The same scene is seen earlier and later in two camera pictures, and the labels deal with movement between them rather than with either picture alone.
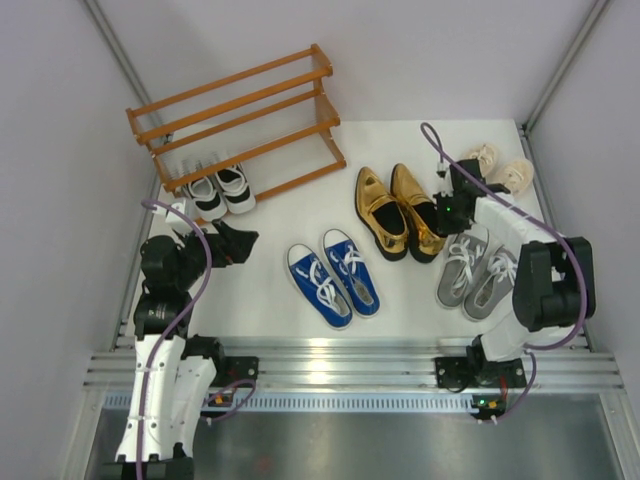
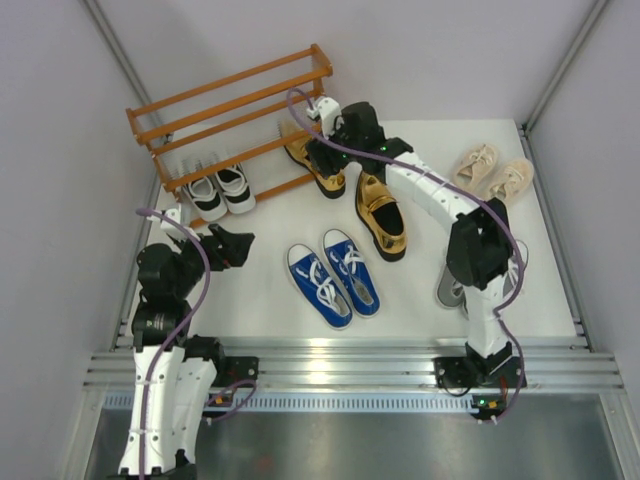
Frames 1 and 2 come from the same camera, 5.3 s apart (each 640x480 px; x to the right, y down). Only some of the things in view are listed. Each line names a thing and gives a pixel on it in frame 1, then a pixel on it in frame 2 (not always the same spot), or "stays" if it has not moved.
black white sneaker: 238,197 stays
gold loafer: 383,214 stays
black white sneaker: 207,199 stays
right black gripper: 444,227 to 317,151
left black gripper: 229,245 stays
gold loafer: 426,238 to 295,143
